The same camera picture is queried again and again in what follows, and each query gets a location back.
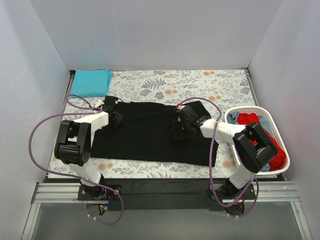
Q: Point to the aluminium frame rail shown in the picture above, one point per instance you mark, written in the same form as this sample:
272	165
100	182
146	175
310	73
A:
69	191

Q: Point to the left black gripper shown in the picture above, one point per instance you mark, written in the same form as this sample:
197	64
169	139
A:
117	117

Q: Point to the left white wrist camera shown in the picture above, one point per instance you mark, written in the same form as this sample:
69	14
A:
99	102

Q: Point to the folded teal t shirt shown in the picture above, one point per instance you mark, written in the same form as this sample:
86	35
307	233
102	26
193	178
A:
91	83

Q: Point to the black t shirt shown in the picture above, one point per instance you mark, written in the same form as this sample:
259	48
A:
145	134

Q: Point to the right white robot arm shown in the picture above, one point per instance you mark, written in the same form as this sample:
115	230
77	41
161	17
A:
251	142

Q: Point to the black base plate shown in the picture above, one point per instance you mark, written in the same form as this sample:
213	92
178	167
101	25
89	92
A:
164	194

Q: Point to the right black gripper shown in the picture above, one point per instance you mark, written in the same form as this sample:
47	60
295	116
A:
180	129

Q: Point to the floral tablecloth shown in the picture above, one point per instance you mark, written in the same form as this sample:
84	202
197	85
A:
226	88

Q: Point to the red t shirt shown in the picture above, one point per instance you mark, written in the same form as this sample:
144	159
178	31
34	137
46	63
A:
279	157

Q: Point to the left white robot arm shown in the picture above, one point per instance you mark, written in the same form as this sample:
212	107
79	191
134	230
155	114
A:
74	143

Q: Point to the blue t shirt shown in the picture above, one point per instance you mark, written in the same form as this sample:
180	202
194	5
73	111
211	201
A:
232	117

